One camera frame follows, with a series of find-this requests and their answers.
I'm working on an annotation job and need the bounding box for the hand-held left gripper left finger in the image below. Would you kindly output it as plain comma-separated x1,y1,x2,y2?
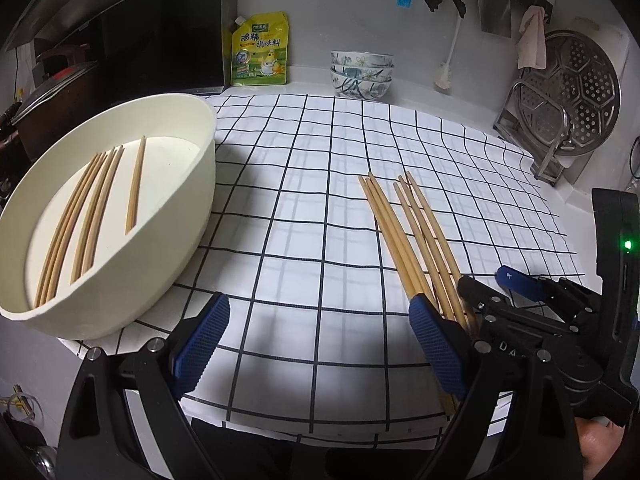
55,291,232,480

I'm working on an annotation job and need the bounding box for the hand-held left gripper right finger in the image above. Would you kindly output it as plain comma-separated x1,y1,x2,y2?
408,293,583,480

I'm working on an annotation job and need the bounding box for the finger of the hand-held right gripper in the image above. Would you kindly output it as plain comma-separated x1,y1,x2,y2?
456,274,509,319
495,264,607,332

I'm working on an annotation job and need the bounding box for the large white round basin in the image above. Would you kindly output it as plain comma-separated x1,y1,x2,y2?
0,92,218,341

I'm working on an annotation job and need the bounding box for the person's right hand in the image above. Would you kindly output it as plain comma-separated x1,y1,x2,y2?
574,416,619,469

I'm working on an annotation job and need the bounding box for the steel lid stand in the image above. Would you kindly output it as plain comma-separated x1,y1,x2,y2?
492,80,572,184

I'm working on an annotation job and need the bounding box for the white black-grid cloth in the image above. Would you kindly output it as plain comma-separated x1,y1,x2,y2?
57,94,586,438

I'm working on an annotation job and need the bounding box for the perforated steel steamer tray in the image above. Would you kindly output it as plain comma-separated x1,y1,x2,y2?
517,30,622,157

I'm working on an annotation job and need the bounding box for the white dish brush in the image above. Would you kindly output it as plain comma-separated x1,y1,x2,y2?
434,15,463,92

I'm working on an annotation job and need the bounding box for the patterned ceramic bowl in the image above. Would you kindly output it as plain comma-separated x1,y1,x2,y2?
331,74,392,100
330,64,394,82
330,51,395,70

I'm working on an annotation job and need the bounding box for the pink hanging cloth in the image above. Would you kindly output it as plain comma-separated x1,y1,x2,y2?
516,6,547,70

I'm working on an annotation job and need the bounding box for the steel cleaver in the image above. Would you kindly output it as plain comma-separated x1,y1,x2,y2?
475,0,513,38

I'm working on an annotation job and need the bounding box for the brown cooking pot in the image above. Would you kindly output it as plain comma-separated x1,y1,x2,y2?
15,95,61,161

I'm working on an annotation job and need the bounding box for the glass pot lid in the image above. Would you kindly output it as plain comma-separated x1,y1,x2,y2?
10,45,101,123

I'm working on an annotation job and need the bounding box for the yellow seasoning pouch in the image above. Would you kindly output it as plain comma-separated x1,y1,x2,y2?
230,11,291,87

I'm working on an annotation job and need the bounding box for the black range hood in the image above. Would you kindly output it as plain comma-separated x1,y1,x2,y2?
0,0,226,95

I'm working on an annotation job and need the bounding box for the yellow cord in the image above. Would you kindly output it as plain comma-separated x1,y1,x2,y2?
0,385,36,415

